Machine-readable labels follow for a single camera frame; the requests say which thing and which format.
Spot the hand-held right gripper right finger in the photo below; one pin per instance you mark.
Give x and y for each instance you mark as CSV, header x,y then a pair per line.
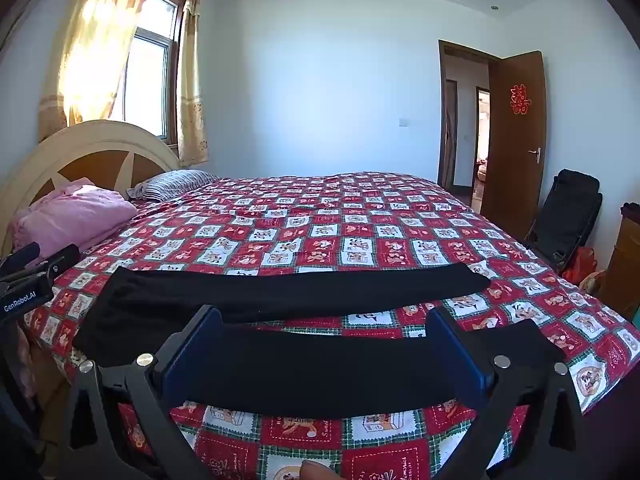
x,y
462,355

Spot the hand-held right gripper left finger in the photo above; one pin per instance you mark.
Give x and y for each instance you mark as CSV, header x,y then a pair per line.
x,y
192,355

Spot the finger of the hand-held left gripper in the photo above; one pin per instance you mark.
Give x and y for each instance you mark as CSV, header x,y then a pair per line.
x,y
62,257
22,254

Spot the black pants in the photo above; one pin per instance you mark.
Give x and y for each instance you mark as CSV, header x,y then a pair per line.
x,y
300,290

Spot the person's right hand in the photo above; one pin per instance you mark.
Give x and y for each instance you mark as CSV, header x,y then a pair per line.
x,y
320,472

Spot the pink quilt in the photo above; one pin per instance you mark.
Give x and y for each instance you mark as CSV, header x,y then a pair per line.
x,y
75,215

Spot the cream wooden headboard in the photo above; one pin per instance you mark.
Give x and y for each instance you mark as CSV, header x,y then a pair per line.
x,y
100,132

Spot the striped pillow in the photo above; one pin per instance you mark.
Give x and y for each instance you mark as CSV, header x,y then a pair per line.
x,y
175,182

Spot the red bag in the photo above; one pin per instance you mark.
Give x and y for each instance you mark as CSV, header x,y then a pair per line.
x,y
582,265

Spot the red checked printed blanket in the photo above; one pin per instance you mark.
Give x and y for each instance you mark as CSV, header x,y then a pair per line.
x,y
350,220

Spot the black folding chair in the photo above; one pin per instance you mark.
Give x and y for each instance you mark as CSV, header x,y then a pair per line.
x,y
570,210

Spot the wooden cabinet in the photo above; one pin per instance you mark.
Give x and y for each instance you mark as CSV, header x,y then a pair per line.
x,y
622,270

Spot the window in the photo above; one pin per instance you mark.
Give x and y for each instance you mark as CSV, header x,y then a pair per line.
x,y
150,75

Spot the wide yellow curtain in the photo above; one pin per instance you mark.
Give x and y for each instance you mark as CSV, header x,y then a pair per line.
x,y
95,50

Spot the narrow yellow curtain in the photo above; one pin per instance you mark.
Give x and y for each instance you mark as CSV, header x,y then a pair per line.
x,y
192,85

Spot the red paper door decoration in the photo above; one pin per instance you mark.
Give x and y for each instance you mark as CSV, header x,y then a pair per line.
x,y
520,99

